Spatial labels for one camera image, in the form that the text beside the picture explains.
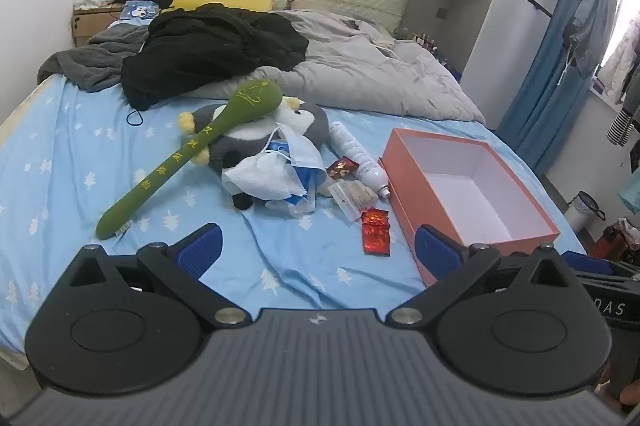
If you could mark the blue face mask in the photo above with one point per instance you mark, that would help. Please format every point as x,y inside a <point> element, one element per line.
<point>300,151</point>

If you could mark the white tissue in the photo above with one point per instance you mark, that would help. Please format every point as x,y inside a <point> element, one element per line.
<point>260,178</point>

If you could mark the bright red foil packet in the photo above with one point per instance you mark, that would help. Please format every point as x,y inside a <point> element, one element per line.
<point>375,233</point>

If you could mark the blue curtain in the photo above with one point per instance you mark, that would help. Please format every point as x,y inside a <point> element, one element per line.
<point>545,81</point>

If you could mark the orange cardboard box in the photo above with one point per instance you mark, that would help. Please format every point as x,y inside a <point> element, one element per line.
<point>465,186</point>

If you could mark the green plush stick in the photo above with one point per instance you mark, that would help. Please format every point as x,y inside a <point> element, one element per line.
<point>200,143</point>

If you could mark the blue white mask packaging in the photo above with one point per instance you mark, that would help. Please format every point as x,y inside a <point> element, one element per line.
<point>305,193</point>

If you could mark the grey blue hanging garment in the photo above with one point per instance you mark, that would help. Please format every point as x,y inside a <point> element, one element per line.
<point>595,21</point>

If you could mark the dark red snack packet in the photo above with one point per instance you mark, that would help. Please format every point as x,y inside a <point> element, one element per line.
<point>342,169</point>

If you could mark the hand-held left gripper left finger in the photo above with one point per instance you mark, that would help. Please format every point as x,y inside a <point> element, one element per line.
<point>200,251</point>

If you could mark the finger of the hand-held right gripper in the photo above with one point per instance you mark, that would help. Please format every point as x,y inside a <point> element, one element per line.
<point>590,262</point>

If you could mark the red brown suitcase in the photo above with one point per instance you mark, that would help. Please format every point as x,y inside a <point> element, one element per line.
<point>612,241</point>

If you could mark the grey striped hanging sweater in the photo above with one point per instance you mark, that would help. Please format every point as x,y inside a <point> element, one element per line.
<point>621,126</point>

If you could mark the light blue patterned bedsheet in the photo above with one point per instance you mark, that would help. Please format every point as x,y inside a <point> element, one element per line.
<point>75,166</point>

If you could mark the brown cardboard box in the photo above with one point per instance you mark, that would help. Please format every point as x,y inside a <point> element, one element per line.
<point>92,23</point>

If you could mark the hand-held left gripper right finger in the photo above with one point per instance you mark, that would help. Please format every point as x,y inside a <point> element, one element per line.
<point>437,251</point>

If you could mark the grey penguin plush toy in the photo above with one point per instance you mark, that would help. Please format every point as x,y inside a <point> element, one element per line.
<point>305,121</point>

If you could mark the clear plastic packet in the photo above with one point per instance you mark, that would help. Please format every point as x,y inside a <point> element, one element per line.
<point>352,198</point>

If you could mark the row of small bottles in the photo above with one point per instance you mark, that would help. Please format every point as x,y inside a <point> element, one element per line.
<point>425,41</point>

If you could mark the teal hanging garment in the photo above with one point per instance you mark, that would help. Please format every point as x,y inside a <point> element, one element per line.
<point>631,191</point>

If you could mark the dark grey blanket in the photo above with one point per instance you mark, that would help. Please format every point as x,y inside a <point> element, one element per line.
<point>95,56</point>

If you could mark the black clothes pile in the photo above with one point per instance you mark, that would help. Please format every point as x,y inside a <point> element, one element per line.
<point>210,46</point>

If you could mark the white hanging jacket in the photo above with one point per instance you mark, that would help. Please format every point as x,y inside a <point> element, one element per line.
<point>620,61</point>

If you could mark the white trash bin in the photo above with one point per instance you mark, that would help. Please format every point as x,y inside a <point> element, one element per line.
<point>581,211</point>

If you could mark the white spray bottle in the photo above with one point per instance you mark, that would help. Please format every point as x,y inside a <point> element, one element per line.
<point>357,153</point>

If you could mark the blue cartoon packet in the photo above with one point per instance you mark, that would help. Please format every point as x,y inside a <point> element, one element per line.
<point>140,11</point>

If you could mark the grey quilt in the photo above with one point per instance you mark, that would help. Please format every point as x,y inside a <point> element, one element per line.
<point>380,71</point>

